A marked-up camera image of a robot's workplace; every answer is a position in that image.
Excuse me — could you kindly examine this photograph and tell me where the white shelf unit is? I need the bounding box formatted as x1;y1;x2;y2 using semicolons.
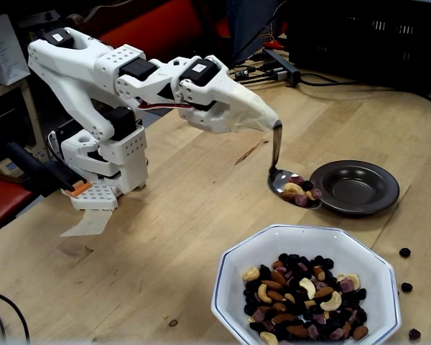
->
0;78;46;161

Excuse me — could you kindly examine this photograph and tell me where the small nuts and raisins heap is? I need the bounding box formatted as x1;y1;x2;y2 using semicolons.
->
279;175;323;208

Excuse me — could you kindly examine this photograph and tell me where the beige tape sheet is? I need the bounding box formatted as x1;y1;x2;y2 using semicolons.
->
60;208;114;237

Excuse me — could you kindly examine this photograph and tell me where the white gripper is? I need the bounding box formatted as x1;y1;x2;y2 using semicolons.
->
172;56;246;134

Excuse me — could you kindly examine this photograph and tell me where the thick black cable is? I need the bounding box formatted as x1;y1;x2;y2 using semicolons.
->
298;73;431;111

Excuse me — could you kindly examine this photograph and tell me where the small device blue screen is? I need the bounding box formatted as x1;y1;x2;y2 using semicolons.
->
0;159;24;179

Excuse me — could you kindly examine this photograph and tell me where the white paper bag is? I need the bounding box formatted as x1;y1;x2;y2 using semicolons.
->
0;13;32;86

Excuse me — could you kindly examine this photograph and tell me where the white octagonal bowl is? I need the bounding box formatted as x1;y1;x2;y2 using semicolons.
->
210;224;402;345

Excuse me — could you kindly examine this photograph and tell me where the brown plate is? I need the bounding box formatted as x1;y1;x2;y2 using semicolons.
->
308;160;401;216

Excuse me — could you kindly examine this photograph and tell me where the beige tape wrap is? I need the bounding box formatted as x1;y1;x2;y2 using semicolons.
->
229;83;280;133

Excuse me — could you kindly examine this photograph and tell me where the nuts and raisins mix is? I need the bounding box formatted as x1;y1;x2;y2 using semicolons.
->
241;252;369;342

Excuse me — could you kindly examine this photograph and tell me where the black plastic crate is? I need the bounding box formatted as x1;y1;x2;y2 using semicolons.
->
286;0;431;93

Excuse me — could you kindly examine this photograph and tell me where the black USB cable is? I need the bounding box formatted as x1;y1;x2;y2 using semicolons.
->
233;63;278;82
231;52;271;69
251;70;278;86

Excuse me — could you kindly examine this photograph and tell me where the metal spoon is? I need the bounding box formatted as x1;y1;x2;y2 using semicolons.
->
267;120;323;211

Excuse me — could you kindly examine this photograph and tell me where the red seat cushion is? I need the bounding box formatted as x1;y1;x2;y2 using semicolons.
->
0;175;35;236

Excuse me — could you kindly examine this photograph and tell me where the red upholstered chair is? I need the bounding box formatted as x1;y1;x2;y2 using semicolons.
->
98;0;234;55

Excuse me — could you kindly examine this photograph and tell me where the black curved cable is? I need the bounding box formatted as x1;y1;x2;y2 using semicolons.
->
0;288;31;343

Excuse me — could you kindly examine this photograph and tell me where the grey USB hub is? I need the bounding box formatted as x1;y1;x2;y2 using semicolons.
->
261;48;302;88

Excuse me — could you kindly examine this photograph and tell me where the dark blue fabric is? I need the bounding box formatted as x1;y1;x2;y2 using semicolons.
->
225;0;289;69

